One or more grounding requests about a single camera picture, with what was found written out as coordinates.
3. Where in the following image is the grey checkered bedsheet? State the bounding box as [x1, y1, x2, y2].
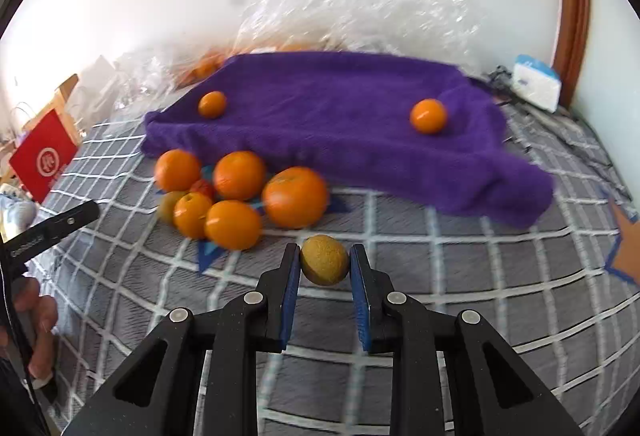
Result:
[20, 101, 640, 436]

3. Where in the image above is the small yellow-green citrus fruit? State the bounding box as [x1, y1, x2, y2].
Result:
[300, 235, 350, 287]

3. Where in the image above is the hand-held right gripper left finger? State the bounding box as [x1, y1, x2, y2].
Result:
[62, 243, 303, 436]

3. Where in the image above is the translucent white plastic bag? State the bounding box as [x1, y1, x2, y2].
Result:
[75, 55, 126, 127]

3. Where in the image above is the purple towel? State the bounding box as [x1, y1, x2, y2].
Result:
[140, 51, 556, 229]

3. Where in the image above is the wooden door frame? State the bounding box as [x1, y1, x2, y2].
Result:
[550, 0, 593, 109]

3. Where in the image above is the orange inside plastic bag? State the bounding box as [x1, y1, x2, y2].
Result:
[192, 54, 226, 80]

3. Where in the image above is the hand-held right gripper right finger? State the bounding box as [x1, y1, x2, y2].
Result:
[349, 243, 586, 436]

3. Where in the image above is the large clear plastic bag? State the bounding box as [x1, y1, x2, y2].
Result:
[235, 0, 483, 72]

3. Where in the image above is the red paper bag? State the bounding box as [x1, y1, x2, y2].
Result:
[9, 109, 81, 203]

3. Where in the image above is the green citrus fruit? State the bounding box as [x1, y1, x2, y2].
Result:
[156, 191, 188, 223]

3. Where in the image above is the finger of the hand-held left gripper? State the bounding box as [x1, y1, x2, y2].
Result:
[0, 200, 101, 263]

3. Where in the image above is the crumpled clear plastic bag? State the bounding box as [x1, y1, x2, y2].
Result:
[112, 44, 236, 109]

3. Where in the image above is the person's left hand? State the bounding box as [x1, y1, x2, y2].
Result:
[0, 277, 60, 379]

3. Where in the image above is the white blue tissue pack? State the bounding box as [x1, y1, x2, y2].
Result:
[511, 55, 563, 113]

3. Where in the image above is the black cable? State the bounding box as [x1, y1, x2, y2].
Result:
[482, 66, 633, 202]

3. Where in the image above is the large orange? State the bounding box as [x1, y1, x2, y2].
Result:
[262, 167, 329, 230]

